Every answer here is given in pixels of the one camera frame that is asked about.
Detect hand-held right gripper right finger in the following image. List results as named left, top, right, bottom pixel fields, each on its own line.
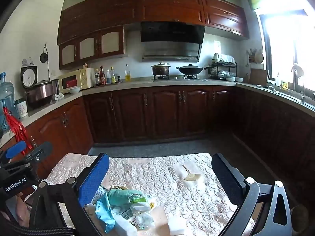
left=211, top=153, right=293, bottom=236

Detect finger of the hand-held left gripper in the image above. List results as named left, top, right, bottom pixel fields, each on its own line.
left=0, top=141, right=27, bottom=165
left=4, top=141, right=53, bottom=175

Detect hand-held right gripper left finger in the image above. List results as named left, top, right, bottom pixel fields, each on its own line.
left=29, top=153, right=110, bottom=236

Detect green fuzzy towel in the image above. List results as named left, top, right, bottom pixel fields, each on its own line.
left=107, top=189, right=147, bottom=206

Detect white foam block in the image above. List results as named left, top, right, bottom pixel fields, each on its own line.
left=114, top=213, right=139, bottom=236
left=168, top=219, right=190, bottom=236

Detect white printed packet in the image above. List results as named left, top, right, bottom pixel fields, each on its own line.
left=120, top=194, right=158, bottom=220

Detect clear plastic bag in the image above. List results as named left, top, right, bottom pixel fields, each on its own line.
left=130, top=202, right=156, bottom=230

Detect red tassel knot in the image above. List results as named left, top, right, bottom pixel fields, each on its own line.
left=3, top=107, right=33, bottom=151

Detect white mug with green lid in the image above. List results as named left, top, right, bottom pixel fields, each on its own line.
left=15, top=98, right=28, bottom=118

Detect white quilted tablecloth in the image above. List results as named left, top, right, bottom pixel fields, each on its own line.
left=25, top=152, right=256, bottom=236

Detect blue water jug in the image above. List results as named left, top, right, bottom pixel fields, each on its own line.
left=0, top=72, right=16, bottom=134

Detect brown rice cooker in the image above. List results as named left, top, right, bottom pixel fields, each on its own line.
left=25, top=80, right=56, bottom=110

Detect cream microwave oven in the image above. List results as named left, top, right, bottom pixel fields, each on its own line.
left=58, top=68, right=95, bottom=94

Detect dark wooden lower cabinets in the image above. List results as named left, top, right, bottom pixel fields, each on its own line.
left=0, top=84, right=315, bottom=212

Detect dark wooden cabinets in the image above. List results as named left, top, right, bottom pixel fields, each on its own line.
left=0, top=84, right=315, bottom=212
left=57, top=0, right=250, bottom=71

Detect black round hanging pan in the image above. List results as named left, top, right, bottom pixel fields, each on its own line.
left=40, top=44, right=49, bottom=63

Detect wooden cutting board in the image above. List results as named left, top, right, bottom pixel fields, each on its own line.
left=249, top=68, right=269, bottom=85

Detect gas stove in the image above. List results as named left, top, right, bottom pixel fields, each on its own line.
left=152, top=75, right=202, bottom=81

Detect black dish rack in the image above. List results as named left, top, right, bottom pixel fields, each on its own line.
left=209, top=53, right=238, bottom=80

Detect black wok with lid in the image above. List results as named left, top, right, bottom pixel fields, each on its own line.
left=176, top=64, right=215, bottom=76

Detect metal faucet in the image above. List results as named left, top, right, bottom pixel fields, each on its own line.
left=291, top=63, right=306, bottom=102

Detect brown cooking pot with lid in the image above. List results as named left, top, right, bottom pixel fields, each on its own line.
left=151, top=62, right=171, bottom=77

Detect window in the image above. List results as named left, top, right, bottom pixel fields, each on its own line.
left=259, top=9, right=315, bottom=87

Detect black range hood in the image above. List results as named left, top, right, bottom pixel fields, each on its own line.
left=140, top=21, right=206, bottom=63

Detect dark wooden upper cabinets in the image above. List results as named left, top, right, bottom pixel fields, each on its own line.
left=57, top=0, right=250, bottom=71

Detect wall utensil holder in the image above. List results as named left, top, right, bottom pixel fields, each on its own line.
left=246, top=48, right=264, bottom=65

